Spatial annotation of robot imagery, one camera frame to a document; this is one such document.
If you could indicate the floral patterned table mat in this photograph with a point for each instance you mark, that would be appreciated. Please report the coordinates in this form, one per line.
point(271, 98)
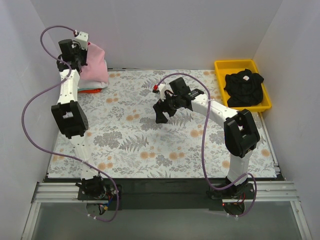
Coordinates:
point(126, 142)

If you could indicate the yellow plastic bin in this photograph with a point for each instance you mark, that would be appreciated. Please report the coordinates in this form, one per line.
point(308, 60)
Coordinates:
point(228, 67)

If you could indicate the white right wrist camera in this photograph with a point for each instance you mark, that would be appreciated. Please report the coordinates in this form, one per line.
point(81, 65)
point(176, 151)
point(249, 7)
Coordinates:
point(160, 90)

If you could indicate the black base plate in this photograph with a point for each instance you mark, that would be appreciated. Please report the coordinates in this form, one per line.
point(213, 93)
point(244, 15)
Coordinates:
point(113, 201)

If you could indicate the folded teal t-shirt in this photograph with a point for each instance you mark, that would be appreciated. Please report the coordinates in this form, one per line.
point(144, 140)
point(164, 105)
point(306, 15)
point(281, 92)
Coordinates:
point(86, 89)

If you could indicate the aluminium frame rail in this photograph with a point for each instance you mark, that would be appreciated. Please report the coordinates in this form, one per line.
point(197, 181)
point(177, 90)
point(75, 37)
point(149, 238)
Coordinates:
point(181, 190)

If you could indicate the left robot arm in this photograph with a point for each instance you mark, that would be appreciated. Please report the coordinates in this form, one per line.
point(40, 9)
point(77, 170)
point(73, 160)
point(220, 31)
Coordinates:
point(69, 116)

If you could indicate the folded orange t-shirt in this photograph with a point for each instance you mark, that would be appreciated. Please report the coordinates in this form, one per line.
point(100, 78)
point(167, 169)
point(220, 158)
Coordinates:
point(90, 91)

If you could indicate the black t-shirt in bin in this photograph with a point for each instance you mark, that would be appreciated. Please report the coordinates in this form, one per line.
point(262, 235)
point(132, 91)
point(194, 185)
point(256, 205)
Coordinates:
point(244, 89)

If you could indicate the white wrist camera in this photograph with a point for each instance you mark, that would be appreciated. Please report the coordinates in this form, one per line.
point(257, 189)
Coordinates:
point(83, 39)
point(160, 90)

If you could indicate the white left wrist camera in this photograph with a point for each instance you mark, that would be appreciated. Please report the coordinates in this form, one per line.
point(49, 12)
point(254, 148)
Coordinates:
point(83, 39)

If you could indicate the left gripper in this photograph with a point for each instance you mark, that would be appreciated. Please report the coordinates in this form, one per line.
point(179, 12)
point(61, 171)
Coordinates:
point(81, 58)

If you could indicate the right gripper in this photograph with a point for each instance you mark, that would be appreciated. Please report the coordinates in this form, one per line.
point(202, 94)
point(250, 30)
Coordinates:
point(164, 106)

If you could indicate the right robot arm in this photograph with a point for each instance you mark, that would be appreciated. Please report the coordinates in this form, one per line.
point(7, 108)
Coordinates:
point(239, 128)

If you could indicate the pink t-shirt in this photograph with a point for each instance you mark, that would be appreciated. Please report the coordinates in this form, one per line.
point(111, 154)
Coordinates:
point(96, 69)

